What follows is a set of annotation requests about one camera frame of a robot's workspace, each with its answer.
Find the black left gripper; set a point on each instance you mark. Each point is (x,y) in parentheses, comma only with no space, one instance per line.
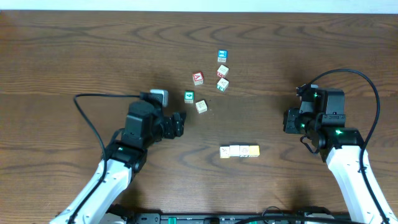
(171,126)

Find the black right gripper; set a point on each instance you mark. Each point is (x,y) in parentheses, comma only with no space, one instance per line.
(290,115)

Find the plain engraved wooden block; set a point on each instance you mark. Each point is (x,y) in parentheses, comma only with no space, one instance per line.
(225,152)

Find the yellow wooden block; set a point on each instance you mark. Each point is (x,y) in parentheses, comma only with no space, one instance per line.
(254,151)

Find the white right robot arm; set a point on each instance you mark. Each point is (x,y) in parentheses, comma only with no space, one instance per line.
(351,168)

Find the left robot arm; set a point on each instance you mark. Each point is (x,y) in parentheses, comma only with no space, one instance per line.
(123,158)

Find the plain block blue side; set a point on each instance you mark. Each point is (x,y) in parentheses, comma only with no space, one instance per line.
(201,106)

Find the green 4 number block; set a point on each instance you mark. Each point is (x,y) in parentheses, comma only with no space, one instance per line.
(189,97)

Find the red letter A block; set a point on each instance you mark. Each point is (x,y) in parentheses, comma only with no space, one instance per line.
(198,78)

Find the teal side wooden block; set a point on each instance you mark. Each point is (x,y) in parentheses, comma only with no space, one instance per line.
(222,84)

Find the red M side block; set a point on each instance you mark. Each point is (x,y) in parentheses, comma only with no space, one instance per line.
(222,71)

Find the blue top wooden block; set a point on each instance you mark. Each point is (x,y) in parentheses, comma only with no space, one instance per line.
(222,56)

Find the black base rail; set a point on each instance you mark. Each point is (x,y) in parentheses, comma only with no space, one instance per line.
(119,214)

